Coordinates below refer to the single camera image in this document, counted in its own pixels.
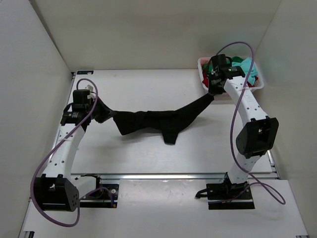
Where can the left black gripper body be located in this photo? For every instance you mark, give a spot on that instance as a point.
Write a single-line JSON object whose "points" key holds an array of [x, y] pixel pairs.
{"points": [[99, 112]]}

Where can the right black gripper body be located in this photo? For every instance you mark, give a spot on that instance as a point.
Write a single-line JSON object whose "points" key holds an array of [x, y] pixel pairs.
{"points": [[214, 87]]}

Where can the black t shirt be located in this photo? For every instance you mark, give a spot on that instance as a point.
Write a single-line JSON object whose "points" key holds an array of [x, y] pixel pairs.
{"points": [[169, 123]]}

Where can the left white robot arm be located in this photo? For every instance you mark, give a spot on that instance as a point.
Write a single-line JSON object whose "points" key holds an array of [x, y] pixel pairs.
{"points": [[55, 189]]}

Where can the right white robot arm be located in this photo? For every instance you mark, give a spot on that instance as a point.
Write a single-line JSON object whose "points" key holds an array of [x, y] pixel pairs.
{"points": [[255, 138]]}

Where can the red t shirt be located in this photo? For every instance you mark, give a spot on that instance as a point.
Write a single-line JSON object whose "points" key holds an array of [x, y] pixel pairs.
{"points": [[258, 83]]}

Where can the green t shirt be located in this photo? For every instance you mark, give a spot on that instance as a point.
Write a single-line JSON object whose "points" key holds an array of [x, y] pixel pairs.
{"points": [[236, 61]]}

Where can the pink t shirt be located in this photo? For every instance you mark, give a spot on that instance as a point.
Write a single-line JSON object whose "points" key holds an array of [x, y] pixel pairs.
{"points": [[204, 61]]}

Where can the teal t shirt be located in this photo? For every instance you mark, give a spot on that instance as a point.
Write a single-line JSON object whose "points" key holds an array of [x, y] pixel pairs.
{"points": [[245, 66]]}

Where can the blue label sticker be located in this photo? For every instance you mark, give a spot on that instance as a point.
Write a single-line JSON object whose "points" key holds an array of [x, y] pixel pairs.
{"points": [[85, 72]]}

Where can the white plastic laundry basket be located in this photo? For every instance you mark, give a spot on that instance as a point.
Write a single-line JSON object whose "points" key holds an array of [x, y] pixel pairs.
{"points": [[200, 71]]}

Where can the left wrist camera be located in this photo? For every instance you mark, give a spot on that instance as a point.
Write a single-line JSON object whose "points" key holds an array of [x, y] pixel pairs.
{"points": [[89, 87]]}

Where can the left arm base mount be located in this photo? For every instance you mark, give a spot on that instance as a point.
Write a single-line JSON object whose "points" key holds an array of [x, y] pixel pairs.
{"points": [[95, 191]]}

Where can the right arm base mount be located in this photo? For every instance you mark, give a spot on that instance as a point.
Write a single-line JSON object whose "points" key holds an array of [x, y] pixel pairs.
{"points": [[227, 195]]}

